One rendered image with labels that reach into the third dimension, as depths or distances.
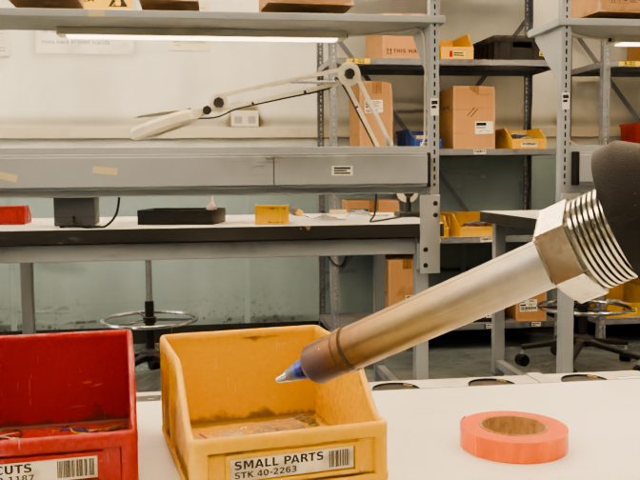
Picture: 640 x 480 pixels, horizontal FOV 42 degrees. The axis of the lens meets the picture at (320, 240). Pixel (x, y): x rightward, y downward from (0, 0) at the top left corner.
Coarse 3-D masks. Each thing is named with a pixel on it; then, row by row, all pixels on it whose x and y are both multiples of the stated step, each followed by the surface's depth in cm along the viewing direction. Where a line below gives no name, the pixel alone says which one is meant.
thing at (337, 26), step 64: (0, 192) 232; (64, 192) 234; (128, 192) 237; (192, 192) 239; (256, 192) 242; (320, 192) 245; (384, 192) 247; (0, 256) 236; (64, 256) 239; (128, 256) 241; (192, 256) 244; (256, 256) 246; (384, 256) 313
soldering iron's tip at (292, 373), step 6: (294, 366) 16; (300, 366) 16; (282, 372) 16; (288, 372) 16; (294, 372) 16; (300, 372) 16; (276, 378) 16; (282, 378) 16; (288, 378) 16; (294, 378) 16; (300, 378) 16; (306, 378) 16
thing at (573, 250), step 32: (544, 224) 13; (576, 224) 12; (608, 224) 12; (512, 256) 13; (544, 256) 12; (576, 256) 12; (608, 256) 12; (448, 288) 14; (480, 288) 13; (512, 288) 13; (544, 288) 13; (576, 288) 12; (608, 288) 13; (384, 320) 14; (416, 320) 14; (448, 320) 14; (320, 352) 15; (352, 352) 15; (384, 352) 15
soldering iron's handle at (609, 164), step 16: (608, 144) 12; (624, 144) 12; (592, 160) 12; (608, 160) 12; (624, 160) 12; (592, 176) 12; (608, 176) 11; (624, 176) 11; (608, 192) 11; (624, 192) 11; (608, 208) 11; (624, 208) 11; (624, 224) 11; (624, 240) 11
